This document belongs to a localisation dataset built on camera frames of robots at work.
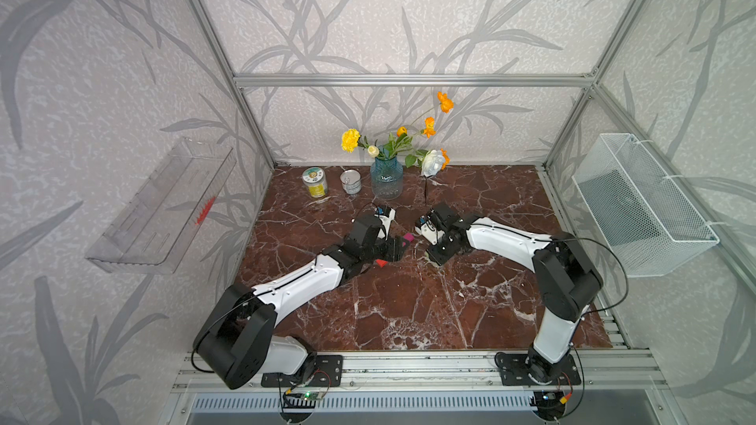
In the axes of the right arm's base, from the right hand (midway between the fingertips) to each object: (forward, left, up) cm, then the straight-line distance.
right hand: (433, 252), depth 93 cm
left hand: (-2, +10, +10) cm, 14 cm away
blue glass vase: (+25, +15, +8) cm, 30 cm away
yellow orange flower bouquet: (+17, +1, +24) cm, 29 cm away
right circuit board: (-39, -26, -6) cm, 47 cm away
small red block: (-9, +16, +12) cm, 22 cm away
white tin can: (+28, +28, +3) cm, 40 cm away
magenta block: (+7, +8, -2) cm, 11 cm away
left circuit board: (-37, +32, -2) cm, 49 cm away
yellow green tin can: (+27, +41, +6) cm, 49 cm away
